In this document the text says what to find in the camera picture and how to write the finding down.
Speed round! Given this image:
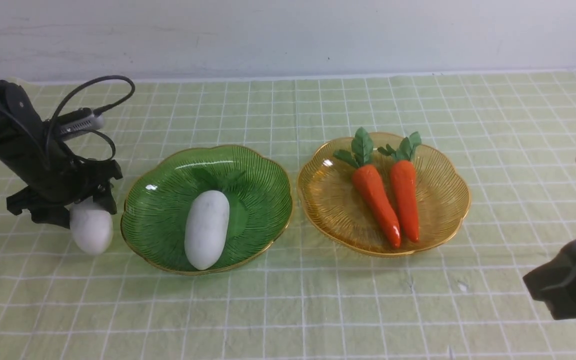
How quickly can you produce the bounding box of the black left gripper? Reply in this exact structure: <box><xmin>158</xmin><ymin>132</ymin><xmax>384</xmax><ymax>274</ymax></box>
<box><xmin>6</xmin><ymin>159</ymin><xmax>123</xmax><ymax>229</ymax></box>

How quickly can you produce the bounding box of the white toy radish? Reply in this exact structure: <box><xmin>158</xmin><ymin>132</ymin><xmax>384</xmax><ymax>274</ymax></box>
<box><xmin>183</xmin><ymin>190</ymin><xmax>230</xmax><ymax>271</ymax></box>
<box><xmin>70</xmin><ymin>198</ymin><xmax>114</xmax><ymax>256</ymax></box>

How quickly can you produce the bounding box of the orange toy carrot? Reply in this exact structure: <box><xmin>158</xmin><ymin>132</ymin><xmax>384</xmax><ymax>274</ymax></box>
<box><xmin>333</xmin><ymin>127</ymin><xmax>402</xmax><ymax>249</ymax></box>
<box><xmin>377</xmin><ymin>131</ymin><xmax>422</xmax><ymax>243</ymax></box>

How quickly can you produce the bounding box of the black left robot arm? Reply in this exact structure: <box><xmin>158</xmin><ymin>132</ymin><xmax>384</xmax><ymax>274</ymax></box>
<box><xmin>0</xmin><ymin>75</ymin><xmax>136</xmax><ymax>229</ymax></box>

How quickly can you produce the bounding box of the green plastic ribbed plate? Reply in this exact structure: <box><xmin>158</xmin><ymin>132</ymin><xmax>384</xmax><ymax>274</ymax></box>
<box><xmin>120</xmin><ymin>145</ymin><xmax>294</xmax><ymax>276</ymax></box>

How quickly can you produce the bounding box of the green checkered tablecloth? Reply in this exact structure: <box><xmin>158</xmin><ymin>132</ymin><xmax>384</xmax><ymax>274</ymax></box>
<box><xmin>0</xmin><ymin>71</ymin><xmax>576</xmax><ymax>360</ymax></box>

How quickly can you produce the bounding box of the amber plastic ribbed plate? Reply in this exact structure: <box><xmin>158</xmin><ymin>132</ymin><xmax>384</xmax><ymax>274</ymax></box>
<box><xmin>297</xmin><ymin>132</ymin><xmax>471</xmax><ymax>258</ymax></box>

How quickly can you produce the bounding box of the black left camera cable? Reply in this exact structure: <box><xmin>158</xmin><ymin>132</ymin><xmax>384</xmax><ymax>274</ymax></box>
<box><xmin>44</xmin><ymin>75</ymin><xmax>136</xmax><ymax>166</ymax></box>

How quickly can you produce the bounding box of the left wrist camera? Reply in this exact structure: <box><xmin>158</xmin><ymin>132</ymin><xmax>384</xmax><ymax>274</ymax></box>
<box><xmin>55</xmin><ymin>107</ymin><xmax>105</xmax><ymax>141</ymax></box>

